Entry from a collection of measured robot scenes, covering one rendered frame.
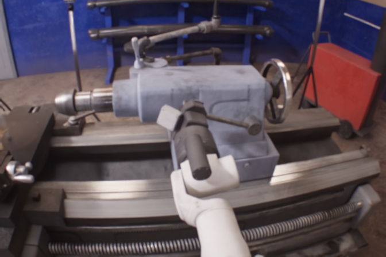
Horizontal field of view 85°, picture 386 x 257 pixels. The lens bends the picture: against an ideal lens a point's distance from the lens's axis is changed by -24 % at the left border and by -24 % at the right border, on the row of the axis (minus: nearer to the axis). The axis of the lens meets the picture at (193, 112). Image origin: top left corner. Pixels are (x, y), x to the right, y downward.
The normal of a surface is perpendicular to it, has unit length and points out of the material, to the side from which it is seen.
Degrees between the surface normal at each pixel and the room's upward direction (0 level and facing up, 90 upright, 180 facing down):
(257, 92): 82
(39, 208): 0
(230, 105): 76
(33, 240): 0
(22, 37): 90
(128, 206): 36
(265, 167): 90
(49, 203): 0
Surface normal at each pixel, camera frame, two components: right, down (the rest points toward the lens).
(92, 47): 0.17, 0.53
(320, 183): 0.12, -0.38
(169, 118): -0.32, 0.35
